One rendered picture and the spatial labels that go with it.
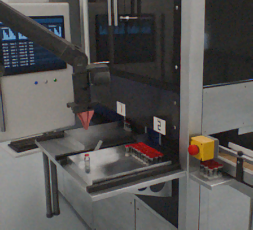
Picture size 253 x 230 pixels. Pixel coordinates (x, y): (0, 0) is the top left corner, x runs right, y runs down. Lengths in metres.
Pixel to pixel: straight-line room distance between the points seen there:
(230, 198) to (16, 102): 1.23
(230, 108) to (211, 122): 0.10
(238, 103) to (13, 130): 1.24
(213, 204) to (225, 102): 0.44
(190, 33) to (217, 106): 0.32
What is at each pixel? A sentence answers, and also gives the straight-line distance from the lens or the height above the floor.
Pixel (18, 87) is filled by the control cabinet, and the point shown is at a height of 1.10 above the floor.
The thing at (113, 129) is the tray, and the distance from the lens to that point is 1.99.
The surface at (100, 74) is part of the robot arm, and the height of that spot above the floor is 1.28.
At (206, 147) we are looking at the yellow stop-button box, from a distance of 1.38.
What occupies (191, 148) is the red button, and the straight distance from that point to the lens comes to 1.37.
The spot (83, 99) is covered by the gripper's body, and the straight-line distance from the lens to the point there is 1.27.
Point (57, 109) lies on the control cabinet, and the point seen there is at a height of 0.93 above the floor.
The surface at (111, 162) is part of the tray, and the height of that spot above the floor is 0.88.
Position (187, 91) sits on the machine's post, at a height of 1.20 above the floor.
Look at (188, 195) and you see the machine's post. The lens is 1.53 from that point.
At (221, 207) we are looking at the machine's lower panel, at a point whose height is 0.67.
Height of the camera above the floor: 1.49
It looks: 14 degrees down
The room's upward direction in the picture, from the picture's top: 1 degrees counter-clockwise
